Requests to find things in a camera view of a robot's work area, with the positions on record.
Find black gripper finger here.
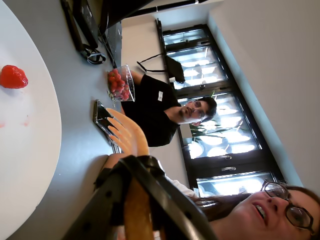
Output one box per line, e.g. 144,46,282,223
62,157,134,240
119,154,219,240

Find orange plastic fork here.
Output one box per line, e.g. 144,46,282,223
105,107,155,240

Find single red strawberry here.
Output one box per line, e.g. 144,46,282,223
0,64,29,90

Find woman's bare forearm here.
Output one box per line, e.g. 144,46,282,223
104,153,126,176

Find clear plastic strawberry punnet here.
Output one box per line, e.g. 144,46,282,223
106,64,136,103

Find woman's white shirt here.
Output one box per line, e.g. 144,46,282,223
157,161,200,199

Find woman with brown hair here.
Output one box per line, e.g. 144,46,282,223
192,183,320,240

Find clear plastic punnet lid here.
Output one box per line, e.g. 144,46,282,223
92,99,123,154

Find man in black t-shirt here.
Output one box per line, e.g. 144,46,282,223
120,69,218,148

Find large white plate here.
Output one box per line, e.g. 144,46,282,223
0,0,63,240

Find man's thin-rimmed glasses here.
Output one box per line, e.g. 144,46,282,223
189,99,206,121

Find brown hexagonal glasses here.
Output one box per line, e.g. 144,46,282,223
261,179,317,236

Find black strap around fork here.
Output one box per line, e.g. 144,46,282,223
127,154,165,176

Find black framed window wall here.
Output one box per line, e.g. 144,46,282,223
154,17,287,198

